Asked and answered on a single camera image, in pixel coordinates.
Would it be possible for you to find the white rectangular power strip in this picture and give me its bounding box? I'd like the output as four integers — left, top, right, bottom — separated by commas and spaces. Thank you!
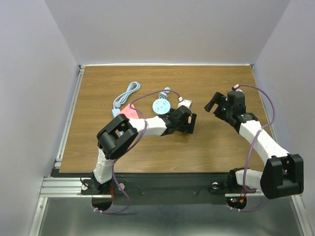
111, 108, 121, 118

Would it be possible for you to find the aluminium left rail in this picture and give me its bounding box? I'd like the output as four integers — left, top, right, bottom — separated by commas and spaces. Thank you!
54, 65, 85, 169

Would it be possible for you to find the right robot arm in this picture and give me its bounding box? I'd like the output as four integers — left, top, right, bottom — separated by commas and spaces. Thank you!
204, 90, 304, 200

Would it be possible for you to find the pink triangular power strip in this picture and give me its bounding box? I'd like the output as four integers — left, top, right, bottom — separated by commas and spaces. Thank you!
119, 103, 139, 119

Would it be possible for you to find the aluminium rail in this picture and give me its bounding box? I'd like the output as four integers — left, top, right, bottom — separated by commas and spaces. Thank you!
38, 175, 303, 198
54, 65, 85, 169

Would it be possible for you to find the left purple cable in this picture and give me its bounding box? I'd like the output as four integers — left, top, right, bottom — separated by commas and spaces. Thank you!
93, 90, 183, 214

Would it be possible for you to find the aluminium front rail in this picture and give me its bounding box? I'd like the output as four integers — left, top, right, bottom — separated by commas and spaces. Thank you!
38, 175, 303, 198

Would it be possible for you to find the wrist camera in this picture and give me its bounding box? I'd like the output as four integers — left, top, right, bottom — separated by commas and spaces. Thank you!
232, 84, 243, 93
177, 97, 192, 109

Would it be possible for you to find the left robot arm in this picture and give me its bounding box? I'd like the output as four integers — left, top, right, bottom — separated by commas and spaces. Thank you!
92, 105, 197, 194

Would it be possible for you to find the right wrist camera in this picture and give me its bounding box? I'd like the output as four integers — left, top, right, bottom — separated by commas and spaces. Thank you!
232, 84, 243, 93

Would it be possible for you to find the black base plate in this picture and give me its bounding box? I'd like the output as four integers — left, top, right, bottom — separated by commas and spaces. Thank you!
81, 172, 243, 206

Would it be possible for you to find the white power strip cable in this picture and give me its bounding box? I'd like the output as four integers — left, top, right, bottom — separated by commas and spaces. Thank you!
113, 82, 142, 109

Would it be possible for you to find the white round power strip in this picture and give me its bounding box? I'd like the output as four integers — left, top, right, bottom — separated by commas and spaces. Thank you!
152, 98, 171, 115

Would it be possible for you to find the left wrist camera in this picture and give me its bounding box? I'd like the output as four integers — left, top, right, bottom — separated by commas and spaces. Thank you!
177, 97, 192, 109

